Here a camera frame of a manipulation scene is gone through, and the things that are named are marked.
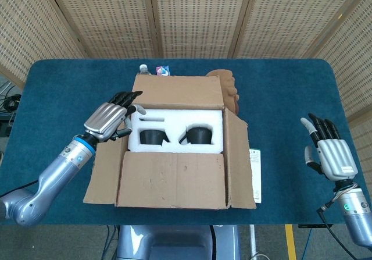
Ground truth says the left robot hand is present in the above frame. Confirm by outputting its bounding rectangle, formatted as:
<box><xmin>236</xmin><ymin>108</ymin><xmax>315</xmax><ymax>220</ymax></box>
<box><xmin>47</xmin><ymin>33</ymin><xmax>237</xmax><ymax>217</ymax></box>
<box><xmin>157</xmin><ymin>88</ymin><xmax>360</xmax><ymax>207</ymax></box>
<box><xmin>83</xmin><ymin>90</ymin><xmax>146</xmax><ymax>143</ymax></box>

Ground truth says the woven bamboo folding screen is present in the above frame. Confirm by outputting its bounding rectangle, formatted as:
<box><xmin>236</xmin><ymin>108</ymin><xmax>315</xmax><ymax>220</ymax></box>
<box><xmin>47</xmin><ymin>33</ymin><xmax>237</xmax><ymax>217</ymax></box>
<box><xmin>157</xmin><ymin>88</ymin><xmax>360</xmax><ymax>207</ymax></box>
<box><xmin>0</xmin><ymin>0</ymin><xmax>372</xmax><ymax>136</ymax></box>

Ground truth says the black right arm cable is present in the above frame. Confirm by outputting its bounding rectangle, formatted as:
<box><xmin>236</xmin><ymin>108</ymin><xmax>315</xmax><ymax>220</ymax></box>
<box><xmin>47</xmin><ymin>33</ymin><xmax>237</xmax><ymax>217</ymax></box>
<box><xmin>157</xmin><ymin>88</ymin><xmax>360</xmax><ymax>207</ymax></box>
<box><xmin>316</xmin><ymin>201</ymin><xmax>372</xmax><ymax>260</ymax></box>

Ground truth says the brown plush toy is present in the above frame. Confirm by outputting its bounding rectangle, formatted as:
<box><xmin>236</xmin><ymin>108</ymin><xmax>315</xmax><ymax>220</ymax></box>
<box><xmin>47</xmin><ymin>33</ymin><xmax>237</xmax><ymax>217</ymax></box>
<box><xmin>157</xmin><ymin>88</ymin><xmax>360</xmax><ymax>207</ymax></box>
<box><xmin>205</xmin><ymin>69</ymin><xmax>241</xmax><ymax>115</ymax></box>

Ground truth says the black floor cable bundle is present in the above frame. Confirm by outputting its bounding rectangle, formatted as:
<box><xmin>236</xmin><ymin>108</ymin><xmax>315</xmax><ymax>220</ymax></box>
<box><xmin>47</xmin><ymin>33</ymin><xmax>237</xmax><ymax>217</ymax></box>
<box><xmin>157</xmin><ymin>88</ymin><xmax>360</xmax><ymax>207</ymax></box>
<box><xmin>0</xmin><ymin>81</ymin><xmax>23</xmax><ymax>112</ymax></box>

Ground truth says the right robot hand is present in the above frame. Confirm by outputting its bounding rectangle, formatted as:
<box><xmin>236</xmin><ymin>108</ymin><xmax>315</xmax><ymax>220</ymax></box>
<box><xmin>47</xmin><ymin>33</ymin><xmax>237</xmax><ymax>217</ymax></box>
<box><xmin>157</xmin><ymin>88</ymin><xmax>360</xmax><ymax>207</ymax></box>
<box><xmin>301</xmin><ymin>113</ymin><xmax>359</xmax><ymax>182</ymax></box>

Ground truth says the black tea pitcher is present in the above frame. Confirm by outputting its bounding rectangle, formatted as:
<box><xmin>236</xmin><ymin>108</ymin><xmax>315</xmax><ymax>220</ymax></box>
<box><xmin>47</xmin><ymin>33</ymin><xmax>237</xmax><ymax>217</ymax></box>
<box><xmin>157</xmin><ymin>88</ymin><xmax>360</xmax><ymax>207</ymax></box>
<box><xmin>139</xmin><ymin>129</ymin><xmax>170</xmax><ymax>146</ymax></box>

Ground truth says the cardboard box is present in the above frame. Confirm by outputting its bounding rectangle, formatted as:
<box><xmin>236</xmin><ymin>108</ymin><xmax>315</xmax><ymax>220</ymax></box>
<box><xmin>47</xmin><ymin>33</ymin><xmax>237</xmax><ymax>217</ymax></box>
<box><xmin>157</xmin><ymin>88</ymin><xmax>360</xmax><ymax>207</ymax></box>
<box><xmin>83</xmin><ymin>73</ymin><xmax>257</xmax><ymax>211</ymax></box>

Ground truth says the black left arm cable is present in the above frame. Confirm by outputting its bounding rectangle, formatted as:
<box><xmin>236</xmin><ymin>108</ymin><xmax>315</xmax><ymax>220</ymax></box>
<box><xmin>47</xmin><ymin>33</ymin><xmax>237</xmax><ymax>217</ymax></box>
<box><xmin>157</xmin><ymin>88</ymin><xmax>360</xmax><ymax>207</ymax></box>
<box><xmin>0</xmin><ymin>180</ymin><xmax>41</xmax><ymax>198</ymax></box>

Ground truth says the black teapot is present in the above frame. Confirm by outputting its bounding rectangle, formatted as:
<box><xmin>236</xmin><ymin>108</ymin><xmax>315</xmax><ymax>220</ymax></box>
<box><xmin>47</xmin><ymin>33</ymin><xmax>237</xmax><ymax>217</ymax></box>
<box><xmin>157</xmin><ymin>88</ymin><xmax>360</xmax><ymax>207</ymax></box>
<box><xmin>178</xmin><ymin>125</ymin><xmax>214</xmax><ymax>145</ymax></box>

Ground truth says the blue table mat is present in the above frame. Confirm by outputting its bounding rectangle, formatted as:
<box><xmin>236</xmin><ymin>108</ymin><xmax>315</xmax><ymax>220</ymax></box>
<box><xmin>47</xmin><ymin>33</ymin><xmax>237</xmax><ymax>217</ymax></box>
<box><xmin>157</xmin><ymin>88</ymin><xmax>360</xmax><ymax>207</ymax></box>
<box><xmin>0</xmin><ymin>58</ymin><xmax>363</xmax><ymax>226</ymax></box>

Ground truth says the white foam insert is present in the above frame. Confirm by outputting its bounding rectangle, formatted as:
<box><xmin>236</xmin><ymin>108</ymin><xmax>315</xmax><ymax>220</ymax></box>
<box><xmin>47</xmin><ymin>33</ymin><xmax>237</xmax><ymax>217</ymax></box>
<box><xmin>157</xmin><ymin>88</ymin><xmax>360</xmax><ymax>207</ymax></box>
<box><xmin>127</xmin><ymin>108</ymin><xmax>224</xmax><ymax>155</ymax></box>

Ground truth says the white table leg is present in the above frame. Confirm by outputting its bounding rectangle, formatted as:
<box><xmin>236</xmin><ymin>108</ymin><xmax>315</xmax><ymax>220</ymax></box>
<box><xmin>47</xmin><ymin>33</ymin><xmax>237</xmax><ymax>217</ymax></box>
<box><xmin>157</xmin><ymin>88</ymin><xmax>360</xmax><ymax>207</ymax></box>
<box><xmin>249</xmin><ymin>225</ymin><xmax>258</xmax><ymax>258</ymax></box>

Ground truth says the black bracket under table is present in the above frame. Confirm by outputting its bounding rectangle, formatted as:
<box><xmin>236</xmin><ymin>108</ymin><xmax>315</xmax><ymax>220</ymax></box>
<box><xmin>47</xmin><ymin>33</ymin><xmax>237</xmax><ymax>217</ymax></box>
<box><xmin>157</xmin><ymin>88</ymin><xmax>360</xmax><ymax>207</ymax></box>
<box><xmin>298</xmin><ymin>223</ymin><xmax>332</xmax><ymax>229</ymax></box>

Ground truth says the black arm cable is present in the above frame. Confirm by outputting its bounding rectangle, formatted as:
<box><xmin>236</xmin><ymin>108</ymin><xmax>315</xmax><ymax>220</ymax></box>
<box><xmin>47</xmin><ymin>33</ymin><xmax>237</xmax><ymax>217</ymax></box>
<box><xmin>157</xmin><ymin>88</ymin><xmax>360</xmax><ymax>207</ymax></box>
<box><xmin>316</xmin><ymin>201</ymin><xmax>372</xmax><ymax>260</ymax></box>
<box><xmin>0</xmin><ymin>180</ymin><xmax>41</xmax><ymax>198</ymax></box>

